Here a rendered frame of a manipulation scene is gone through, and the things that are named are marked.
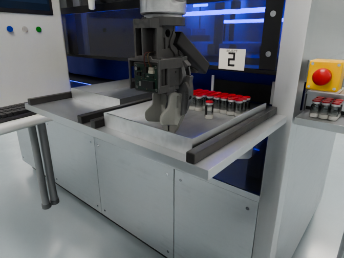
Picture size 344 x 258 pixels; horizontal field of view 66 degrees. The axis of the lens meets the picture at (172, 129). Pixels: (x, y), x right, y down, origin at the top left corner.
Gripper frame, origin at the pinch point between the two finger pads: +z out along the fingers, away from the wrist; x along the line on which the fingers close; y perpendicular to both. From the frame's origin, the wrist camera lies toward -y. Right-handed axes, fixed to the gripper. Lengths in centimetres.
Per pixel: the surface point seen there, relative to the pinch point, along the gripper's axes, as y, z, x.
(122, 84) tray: -32, 2, -54
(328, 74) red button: -32.9, -8.5, 19.6
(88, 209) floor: -39, 92, -105
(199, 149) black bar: 1.7, 1.6, 7.7
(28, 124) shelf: 2, 13, -65
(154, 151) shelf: 3.9, 3.7, -1.2
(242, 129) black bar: -14.5, 2.3, 8.2
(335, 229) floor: -122, 92, 24
